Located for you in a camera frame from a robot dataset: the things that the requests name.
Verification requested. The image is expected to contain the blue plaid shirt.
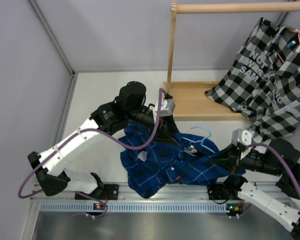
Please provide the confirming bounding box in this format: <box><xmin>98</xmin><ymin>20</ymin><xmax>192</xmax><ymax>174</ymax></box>
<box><xmin>120</xmin><ymin>133</ymin><xmax>232</xmax><ymax>187</ymax></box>

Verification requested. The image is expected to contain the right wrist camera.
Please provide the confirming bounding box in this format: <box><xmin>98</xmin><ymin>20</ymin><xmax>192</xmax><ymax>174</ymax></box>
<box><xmin>231</xmin><ymin>128</ymin><xmax>252</xmax><ymax>147</ymax></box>

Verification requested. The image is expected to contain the pink wire hanger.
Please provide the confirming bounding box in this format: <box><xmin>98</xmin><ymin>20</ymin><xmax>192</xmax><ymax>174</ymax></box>
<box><xmin>284</xmin><ymin>25</ymin><xmax>300</xmax><ymax>49</ymax></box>

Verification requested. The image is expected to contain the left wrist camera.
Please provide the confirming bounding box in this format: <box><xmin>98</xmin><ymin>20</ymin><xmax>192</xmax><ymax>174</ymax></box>
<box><xmin>152</xmin><ymin>94</ymin><xmax>176</xmax><ymax>122</ymax></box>

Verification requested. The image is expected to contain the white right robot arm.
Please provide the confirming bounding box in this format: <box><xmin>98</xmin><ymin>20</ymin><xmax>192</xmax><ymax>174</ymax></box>
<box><xmin>209</xmin><ymin>138</ymin><xmax>300</xmax><ymax>240</ymax></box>

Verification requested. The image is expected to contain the wooden clothes rack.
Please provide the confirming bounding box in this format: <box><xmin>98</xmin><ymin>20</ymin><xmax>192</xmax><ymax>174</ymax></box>
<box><xmin>163</xmin><ymin>1</ymin><xmax>300</xmax><ymax>121</ymax></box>

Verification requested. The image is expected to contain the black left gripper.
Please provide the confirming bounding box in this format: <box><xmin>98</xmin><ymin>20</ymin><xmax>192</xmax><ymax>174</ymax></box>
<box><xmin>126</xmin><ymin>105</ymin><xmax>183</xmax><ymax>146</ymax></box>

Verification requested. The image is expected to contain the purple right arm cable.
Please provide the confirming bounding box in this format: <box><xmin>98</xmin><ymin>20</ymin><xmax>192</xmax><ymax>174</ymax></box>
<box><xmin>244</xmin><ymin>142</ymin><xmax>300</xmax><ymax>221</ymax></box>

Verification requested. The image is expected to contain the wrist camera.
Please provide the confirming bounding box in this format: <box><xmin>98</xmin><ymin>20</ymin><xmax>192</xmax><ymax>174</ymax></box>
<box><xmin>152</xmin><ymin>94</ymin><xmax>176</xmax><ymax>122</ymax></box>
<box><xmin>231</xmin><ymin>128</ymin><xmax>252</xmax><ymax>147</ymax></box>

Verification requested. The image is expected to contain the light blue wire hanger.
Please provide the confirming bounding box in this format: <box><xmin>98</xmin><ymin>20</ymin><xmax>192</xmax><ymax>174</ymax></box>
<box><xmin>182</xmin><ymin>125</ymin><xmax>215</xmax><ymax>154</ymax></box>

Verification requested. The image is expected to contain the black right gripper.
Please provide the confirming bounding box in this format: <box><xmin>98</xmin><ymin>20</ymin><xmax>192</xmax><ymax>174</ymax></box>
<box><xmin>206</xmin><ymin>142</ymin><xmax>283</xmax><ymax>176</ymax></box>

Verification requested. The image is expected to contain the aluminium frame post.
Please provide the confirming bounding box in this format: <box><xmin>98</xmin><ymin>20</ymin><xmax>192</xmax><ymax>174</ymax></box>
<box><xmin>26</xmin><ymin>0</ymin><xmax>78</xmax><ymax>144</ymax></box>

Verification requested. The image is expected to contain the slotted grey cable duct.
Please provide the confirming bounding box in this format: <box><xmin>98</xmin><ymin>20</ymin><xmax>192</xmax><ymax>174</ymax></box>
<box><xmin>40</xmin><ymin>202</ymin><xmax>243</xmax><ymax>213</ymax></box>

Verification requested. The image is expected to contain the black white checkered shirt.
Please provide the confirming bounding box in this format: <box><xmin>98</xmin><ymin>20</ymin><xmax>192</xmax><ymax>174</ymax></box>
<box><xmin>205</xmin><ymin>17</ymin><xmax>300</xmax><ymax>143</ymax></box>

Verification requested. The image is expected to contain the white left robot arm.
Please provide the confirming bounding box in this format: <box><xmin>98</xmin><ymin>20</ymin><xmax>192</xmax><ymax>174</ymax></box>
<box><xmin>27</xmin><ymin>81</ymin><xmax>179</xmax><ymax>200</ymax></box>

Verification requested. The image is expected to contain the aluminium mounting rail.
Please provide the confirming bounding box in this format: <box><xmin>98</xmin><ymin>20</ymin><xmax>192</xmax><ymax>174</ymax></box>
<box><xmin>31</xmin><ymin>181</ymin><xmax>300</xmax><ymax>201</ymax></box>

